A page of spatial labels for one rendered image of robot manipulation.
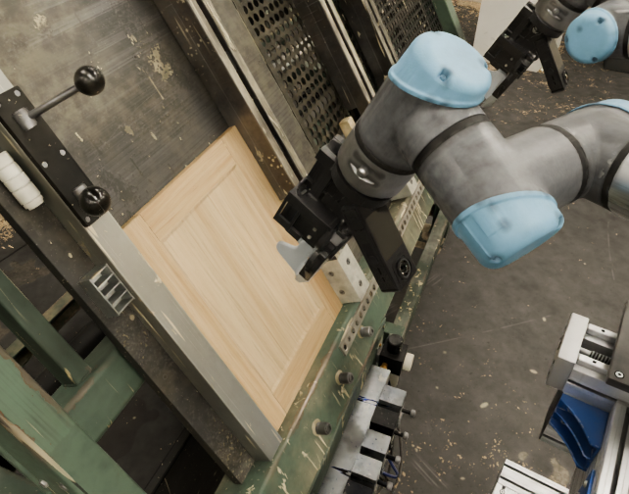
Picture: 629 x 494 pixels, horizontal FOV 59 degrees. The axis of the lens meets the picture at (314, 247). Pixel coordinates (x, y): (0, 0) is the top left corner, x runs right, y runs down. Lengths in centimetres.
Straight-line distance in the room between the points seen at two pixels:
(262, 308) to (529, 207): 74
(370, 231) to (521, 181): 18
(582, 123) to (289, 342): 78
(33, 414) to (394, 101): 56
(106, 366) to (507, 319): 199
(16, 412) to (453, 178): 57
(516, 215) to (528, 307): 228
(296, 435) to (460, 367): 137
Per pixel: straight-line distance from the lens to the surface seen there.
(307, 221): 61
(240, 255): 108
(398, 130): 48
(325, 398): 119
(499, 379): 240
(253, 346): 108
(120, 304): 90
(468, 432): 223
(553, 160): 49
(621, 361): 117
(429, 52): 47
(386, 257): 60
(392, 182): 53
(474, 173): 45
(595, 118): 55
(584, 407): 125
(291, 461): 111
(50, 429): 80
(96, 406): 93
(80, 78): 78
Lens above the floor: 185
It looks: 41 degrees down
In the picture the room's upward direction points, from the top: straight up
